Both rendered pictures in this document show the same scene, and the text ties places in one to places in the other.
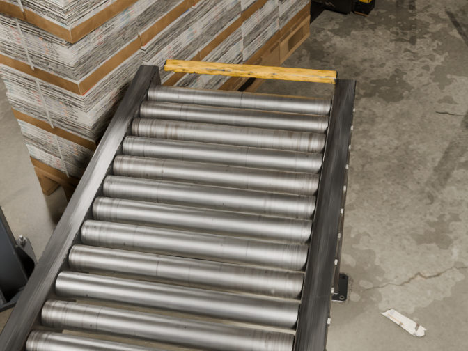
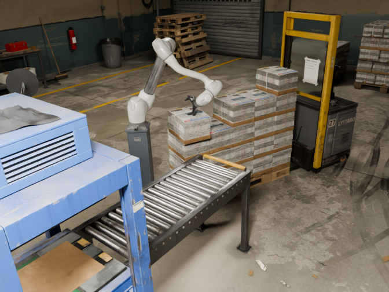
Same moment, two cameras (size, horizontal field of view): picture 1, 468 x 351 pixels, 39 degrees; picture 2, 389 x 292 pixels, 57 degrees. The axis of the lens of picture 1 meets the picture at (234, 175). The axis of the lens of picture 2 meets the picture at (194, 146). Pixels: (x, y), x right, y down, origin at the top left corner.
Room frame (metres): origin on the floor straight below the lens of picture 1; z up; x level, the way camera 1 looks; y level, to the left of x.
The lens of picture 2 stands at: (-1.25, -0.97, 2.26)
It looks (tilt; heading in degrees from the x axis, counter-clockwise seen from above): 25 degrees down; 25
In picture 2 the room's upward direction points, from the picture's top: 2 degrees counter-clockwise
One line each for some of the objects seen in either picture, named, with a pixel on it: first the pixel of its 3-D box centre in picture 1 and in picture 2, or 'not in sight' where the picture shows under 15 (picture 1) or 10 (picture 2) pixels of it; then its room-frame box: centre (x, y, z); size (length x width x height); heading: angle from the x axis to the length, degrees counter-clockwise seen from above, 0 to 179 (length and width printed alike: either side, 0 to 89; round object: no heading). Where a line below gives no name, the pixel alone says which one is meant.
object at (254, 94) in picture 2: not in sight; (254, 94); (2.50, -0.01, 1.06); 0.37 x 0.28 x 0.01; 55
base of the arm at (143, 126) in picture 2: not in sight; (137, 124); (1.39, 0.81, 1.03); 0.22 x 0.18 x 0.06; 23
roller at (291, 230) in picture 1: (200, 220); (188, 188); (0.90, 0.07, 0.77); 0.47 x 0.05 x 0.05; 75
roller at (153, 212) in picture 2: not in sight; (153, 212); (0.52, 0.17, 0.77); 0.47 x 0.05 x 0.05; 75
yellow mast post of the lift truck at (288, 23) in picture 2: not in sight; (283, 84); (3.29, -0.17, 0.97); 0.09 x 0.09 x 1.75; 54
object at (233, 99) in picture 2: not in sight; (234, 99); (2.27, 0.16, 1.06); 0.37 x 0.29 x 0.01; 54
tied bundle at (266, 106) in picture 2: not in sight; (254, 104); (2.51, -0.01, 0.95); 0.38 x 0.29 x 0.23; 55
